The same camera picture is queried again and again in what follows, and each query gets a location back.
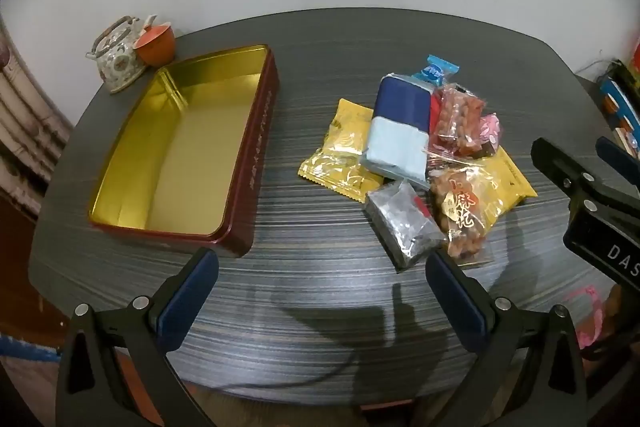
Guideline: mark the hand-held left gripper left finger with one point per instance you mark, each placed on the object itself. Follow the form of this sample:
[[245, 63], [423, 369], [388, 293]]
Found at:
[[187, 299]]

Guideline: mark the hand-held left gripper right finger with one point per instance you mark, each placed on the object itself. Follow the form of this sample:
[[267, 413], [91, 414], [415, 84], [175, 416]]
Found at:
[[457, 302]]

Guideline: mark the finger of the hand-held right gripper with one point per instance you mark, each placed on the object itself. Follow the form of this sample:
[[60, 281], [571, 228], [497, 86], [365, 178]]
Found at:
[[620, 162], [570, 172]]

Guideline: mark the matte yellow snack packet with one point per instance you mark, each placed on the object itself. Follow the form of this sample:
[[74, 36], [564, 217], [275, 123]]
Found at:
[[505, 177], [345, 129]]

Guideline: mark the pink patterned snack packet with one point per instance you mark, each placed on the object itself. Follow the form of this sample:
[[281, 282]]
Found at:
[[490, 132]]

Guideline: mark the clear bag of fried twists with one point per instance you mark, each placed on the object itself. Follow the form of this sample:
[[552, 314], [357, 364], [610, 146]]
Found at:
[[460, 209]]

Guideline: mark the black sesame cake packet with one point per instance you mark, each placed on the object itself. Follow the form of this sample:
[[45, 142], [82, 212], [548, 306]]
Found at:
[[400, 217]]

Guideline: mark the clear bag of red nuts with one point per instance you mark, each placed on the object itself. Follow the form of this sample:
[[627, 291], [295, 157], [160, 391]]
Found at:
[[457, 122]]

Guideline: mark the red snack packet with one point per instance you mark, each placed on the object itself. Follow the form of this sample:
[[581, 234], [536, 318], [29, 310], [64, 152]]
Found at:
[[435, 107]]

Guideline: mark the red and gold tin box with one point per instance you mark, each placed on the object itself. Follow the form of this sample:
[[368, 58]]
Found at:
[[200, 147]]

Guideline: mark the blue candy wrapper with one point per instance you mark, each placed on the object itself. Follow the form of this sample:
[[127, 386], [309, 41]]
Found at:
[[435, 69]]

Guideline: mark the navy and light blue packet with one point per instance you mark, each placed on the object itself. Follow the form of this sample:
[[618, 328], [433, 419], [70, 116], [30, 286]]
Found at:
[[395, 142]]

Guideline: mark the shiny yellow snack packet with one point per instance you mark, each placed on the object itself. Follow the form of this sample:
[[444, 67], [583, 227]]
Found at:
[[335, 174]]

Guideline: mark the blue and orange box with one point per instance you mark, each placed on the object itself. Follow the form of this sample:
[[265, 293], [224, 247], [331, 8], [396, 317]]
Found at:
[[620, 102]]

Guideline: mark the pink plastic object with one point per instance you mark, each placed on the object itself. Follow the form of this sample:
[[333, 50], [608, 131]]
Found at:
[[590, 317]]

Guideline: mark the blue cloth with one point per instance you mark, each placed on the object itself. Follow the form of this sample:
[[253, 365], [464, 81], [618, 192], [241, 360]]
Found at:
[[25, 349]]

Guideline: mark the orange tea cup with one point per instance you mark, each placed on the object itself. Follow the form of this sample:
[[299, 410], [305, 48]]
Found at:
[[155, 47]]

